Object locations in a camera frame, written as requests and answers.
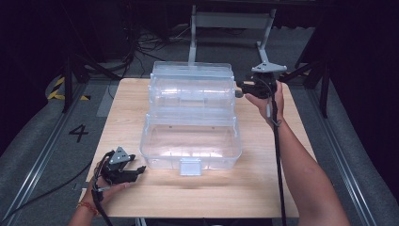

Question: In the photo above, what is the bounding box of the yellow and black floor tape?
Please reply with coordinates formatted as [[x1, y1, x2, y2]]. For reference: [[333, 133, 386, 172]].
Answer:
[[46, 76, 92, 102]]

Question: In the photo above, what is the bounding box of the person's right hand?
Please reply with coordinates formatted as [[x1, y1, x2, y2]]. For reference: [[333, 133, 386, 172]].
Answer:
[[244, 79, 285, 130]]

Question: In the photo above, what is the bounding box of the grey metal stand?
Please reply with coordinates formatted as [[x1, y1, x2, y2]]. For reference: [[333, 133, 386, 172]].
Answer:
[[187, 4, 279, 64]]

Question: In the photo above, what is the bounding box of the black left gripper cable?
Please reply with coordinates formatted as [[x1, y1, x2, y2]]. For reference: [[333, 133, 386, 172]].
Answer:
[[89, 150, 115, 226]]

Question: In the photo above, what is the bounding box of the red bracelet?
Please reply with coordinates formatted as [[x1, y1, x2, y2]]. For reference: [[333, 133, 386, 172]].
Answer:
[[76, 201, 100, 217]]

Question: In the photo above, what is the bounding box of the black tripod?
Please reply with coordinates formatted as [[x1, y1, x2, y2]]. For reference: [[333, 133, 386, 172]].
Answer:
[[60, 51, 122, 114], [279, 57, 331, 120]]

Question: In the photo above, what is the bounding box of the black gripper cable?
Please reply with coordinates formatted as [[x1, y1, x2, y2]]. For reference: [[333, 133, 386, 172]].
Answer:
[[89, 150, 115, 226], [266, 74, 288, 226]]

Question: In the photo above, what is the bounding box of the person's left hand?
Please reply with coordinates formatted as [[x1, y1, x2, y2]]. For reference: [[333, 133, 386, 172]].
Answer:
[[82, 155, 133, 209]]

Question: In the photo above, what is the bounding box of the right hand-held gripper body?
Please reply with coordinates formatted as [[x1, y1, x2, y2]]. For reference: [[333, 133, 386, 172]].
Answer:
[[248, 62, 288, 99]]

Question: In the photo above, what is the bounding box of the bundle of black floor cables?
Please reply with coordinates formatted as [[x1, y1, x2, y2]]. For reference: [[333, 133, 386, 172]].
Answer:
[[123, 18, 192, 78]]

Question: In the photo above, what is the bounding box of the clear plastic storage box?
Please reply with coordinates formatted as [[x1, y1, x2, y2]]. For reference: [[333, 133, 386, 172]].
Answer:
[[139, 60, 243, 177]]

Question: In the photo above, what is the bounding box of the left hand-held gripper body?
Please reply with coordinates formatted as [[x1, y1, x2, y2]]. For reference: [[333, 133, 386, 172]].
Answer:
[[100, 146, 139, 186]]

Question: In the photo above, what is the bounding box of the black floor cable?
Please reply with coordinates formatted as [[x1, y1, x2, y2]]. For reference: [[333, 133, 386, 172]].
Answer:
[[0, 159, 95, 224]]

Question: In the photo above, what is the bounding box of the metal floor rail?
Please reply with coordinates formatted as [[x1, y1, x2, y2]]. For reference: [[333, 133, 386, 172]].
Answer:
[[0, 79, 84, 222], [305, 88, 380, 226]]

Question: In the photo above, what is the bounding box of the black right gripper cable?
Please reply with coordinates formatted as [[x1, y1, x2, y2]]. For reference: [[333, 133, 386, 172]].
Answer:
[[266, 74, 288, 226]]

